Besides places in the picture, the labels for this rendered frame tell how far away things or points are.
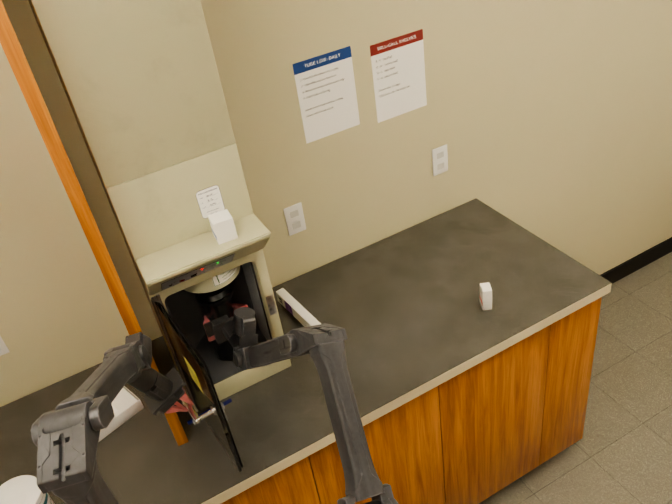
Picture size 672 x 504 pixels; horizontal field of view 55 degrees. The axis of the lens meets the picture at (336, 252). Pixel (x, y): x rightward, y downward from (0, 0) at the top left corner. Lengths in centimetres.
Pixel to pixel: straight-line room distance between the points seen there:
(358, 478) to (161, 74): 93
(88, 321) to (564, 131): 204
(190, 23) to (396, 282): 119
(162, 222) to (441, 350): 93
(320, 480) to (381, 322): 53
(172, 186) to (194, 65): 29
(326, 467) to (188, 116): 107
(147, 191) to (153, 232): 11
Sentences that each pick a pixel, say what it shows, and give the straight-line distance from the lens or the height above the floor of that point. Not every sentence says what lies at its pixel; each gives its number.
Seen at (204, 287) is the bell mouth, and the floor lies 133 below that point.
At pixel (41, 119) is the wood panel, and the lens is 138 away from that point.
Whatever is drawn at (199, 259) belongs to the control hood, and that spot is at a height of 151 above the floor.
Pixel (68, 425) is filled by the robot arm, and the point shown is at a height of 163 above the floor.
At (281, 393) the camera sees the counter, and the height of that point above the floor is 94.
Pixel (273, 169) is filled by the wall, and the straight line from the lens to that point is 217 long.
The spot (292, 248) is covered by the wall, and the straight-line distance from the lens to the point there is 234.
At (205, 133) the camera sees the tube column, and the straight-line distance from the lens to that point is 156.
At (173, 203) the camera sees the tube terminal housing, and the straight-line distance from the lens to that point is 160.
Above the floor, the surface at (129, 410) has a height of 97.
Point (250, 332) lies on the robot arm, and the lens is 174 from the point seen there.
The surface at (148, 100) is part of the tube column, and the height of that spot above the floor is 188.
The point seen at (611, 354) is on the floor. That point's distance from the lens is 340.
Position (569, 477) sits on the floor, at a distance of 291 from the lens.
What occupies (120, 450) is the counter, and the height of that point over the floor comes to 94.
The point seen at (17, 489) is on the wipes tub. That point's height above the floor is 109.
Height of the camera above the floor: 237
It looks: 35 degrees down
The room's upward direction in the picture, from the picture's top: 10 degrees counter-clockwise
